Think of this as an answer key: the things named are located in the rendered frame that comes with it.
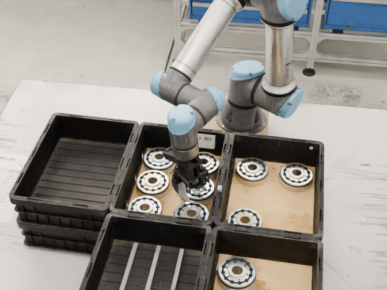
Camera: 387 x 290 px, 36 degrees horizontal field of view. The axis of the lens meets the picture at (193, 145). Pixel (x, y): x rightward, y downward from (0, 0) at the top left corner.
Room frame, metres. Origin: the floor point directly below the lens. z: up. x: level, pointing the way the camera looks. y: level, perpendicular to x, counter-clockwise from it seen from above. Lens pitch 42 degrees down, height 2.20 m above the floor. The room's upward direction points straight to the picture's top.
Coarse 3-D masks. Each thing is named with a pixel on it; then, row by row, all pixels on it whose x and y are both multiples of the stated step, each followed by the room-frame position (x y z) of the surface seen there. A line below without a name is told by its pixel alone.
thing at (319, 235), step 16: (320, 144) 1.40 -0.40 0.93; (320, 160) 1.33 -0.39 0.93; (224, 176) 1.26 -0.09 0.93; (320, 176) 1.26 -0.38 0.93; (224, 192) 1.20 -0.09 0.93; (320, 192) 1.20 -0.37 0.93; (320, 208) 1.13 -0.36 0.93; (224, 224) 1.08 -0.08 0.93; (240, 224) 1.08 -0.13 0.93; (320, 224) 1.08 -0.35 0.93; (320, 240) 1.03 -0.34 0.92
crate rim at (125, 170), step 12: (204, 132) 1.47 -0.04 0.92; (216, 132) 1.46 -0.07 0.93; (228, 132) 1.46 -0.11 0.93; (132, 144) 1.40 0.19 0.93; (132, 156) 1.35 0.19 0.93; (120, 180) 1.25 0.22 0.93; (216, 192) 1.20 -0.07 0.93; (216, 204) 1.15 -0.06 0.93; (156, 216) 1.10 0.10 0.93; (168, 216) 1.10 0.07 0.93
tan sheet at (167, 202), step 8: (144, 168) 1.40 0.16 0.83; (168, 176) 1.36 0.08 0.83; (216, 176) 1.36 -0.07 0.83; (136, 192) 1.29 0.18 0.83; (168, 192) 1.29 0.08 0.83; (160, 200) 1.26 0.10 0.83; (168, 200) 1.26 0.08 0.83; (176, 200) 1.26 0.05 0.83; (168, 208) 1.22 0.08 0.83; (208, 208) 1.22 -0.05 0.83
